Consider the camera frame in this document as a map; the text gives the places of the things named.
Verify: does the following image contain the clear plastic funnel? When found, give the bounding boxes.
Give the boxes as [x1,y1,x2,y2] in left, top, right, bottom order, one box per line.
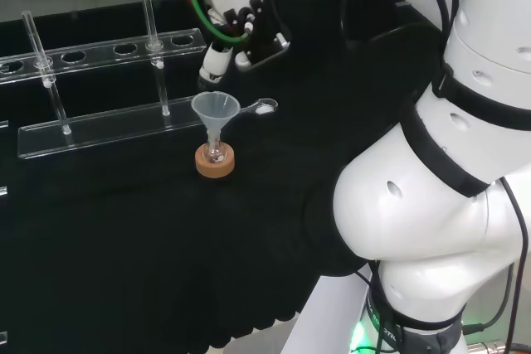
[190,91,241,148]

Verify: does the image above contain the clear acrylic funnel stand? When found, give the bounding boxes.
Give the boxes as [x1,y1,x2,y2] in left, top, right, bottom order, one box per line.
[0,0,208,161]

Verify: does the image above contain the small round-bottom glass flask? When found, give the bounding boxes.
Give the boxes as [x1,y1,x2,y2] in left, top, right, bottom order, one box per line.
[205,129,227,165]

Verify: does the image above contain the black bench cloth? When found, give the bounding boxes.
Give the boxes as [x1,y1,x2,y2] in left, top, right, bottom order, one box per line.
[0,0,451,350]

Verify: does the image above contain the green cable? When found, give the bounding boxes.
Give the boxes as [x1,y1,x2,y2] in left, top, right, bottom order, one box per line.
[185,0,347,46]

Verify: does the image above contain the cork ring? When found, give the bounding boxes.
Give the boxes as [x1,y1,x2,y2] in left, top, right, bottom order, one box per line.
[194,143,236,180]

